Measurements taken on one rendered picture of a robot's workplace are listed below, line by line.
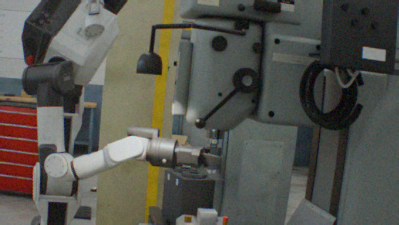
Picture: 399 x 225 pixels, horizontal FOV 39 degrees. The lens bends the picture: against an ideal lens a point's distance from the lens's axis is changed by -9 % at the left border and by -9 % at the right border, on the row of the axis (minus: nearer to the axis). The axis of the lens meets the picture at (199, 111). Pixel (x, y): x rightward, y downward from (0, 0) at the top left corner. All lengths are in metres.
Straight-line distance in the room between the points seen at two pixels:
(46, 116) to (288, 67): 0.75
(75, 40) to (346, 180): 0.97
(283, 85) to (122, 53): 1.88
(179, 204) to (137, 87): 1.47
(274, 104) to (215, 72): 0.19
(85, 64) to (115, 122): 1.57
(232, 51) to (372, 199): 0.61
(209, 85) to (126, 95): 1.82
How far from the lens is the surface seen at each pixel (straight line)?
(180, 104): 1.75
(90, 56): 1.96
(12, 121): 6.36
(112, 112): 3.48
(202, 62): 1.69
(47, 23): 1.99
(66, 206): 2.38
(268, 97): 1.70
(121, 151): 1.79
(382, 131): 1.77
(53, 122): 1.87
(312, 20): 1.76
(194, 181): 2.10
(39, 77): 1.89
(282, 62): 1.71
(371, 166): 1.77
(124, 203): 3.56
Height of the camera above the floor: 1.45
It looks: 3 degrees down
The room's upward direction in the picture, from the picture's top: 5 degrees clockwise
